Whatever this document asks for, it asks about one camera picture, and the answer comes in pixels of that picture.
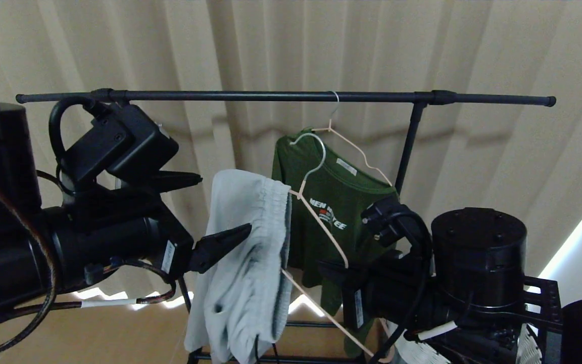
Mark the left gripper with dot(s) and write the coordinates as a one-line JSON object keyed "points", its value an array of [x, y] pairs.
{"points": [[109, 247]]}

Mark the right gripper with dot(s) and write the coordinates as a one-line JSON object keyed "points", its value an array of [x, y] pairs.
{"points": [[392, 298]]}

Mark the pale grey shorts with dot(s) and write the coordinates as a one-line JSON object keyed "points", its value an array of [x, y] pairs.
{"points": [[240, 283]]}

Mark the green printed t-shirt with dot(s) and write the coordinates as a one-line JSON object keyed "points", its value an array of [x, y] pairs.
{"points": [[331, 237]]}

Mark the pink clothes hanger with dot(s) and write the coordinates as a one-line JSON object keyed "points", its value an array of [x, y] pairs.
{"points": [[321, 222], [359, 151]]}

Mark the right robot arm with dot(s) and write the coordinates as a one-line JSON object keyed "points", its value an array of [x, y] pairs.
{"points": [[478, 253]]}

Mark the white laundry basket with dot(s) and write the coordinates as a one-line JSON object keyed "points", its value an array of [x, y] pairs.
{"points": [[412, 354]]}

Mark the black clothes rack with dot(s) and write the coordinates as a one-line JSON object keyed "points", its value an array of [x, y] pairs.
{"points": [[245, 95]]}

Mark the beige curtain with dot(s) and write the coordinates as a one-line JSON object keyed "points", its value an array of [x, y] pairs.
{"points": [[271, 40]]}

